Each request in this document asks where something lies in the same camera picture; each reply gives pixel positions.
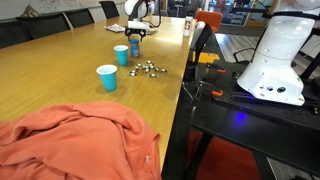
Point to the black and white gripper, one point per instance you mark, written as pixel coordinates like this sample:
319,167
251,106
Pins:
136,10

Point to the blue jar lid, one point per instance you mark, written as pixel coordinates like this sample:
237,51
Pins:
134,41

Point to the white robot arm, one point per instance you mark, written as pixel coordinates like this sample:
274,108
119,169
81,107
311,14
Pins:
270,76

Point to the blue labelled jar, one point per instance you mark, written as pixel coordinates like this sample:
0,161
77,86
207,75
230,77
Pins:
134,50

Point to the large blue plastic cup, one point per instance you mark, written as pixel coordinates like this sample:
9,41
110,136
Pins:
121,54

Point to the papers on table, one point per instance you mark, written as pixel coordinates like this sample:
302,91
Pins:
115,28

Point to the pile of wrapped candies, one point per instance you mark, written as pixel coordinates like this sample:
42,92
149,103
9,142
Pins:
148,68

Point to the black chair far right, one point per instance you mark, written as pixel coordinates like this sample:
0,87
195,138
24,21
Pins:
109,8

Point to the small blue plastic cup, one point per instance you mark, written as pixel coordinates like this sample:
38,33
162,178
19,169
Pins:
107,74

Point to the orange armchair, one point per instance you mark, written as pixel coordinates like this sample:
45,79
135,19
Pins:
212,18

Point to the black office chair near cloth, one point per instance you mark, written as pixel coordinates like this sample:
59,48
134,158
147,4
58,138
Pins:
201,34

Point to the orange clamp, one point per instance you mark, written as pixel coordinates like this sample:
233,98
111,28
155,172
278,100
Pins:
217,93

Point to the orange cloth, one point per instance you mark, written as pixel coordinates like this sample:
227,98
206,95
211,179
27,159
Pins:
93,141

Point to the black robot mounting board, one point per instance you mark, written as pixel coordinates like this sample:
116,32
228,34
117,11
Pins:
288,134

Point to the black chair at wall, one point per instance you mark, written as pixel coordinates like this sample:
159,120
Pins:
41,26

